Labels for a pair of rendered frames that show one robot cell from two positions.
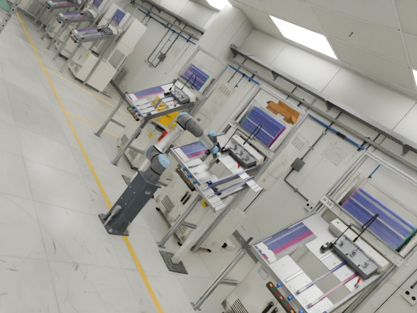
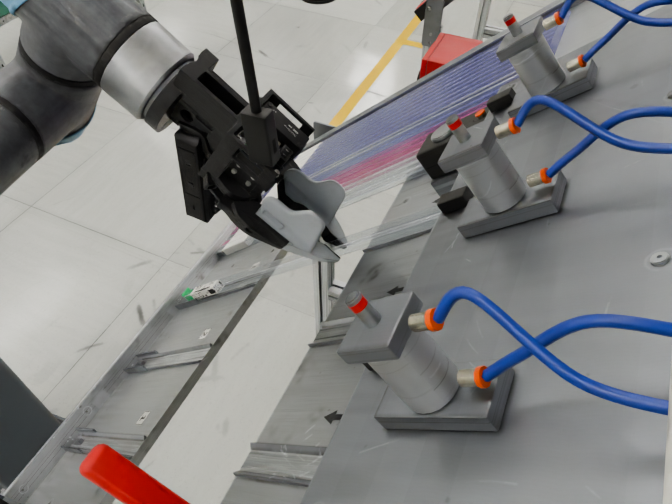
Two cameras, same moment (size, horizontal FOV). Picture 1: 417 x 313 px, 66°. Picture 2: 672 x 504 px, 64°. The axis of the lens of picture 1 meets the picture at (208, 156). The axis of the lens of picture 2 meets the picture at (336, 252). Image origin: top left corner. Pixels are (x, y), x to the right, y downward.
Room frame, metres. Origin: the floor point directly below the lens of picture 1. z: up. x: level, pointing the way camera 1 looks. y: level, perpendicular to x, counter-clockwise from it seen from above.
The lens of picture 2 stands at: (3.27, -0.40, 1.34)
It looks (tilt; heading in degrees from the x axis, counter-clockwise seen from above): 49 degrees down; 72
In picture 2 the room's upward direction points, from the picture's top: straight up
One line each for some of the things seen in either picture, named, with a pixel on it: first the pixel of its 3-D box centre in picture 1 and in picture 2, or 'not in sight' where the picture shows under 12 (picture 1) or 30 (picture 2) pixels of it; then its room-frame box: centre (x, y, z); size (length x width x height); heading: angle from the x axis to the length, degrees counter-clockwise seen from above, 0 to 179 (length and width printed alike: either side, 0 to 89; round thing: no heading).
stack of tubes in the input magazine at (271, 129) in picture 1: (263, 127); not in sight; (3.55, -0.27, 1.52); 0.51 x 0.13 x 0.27; 47
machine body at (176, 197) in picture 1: (199, 210); not in sight; (3.68, -0.31, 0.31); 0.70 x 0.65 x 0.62; 47
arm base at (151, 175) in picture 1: (152, 174); not in sight; (2.71, 0.28, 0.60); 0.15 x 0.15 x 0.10
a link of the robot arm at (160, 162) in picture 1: (161, 163); not in sight; (2.71, 0.29, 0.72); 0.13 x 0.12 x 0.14; 54
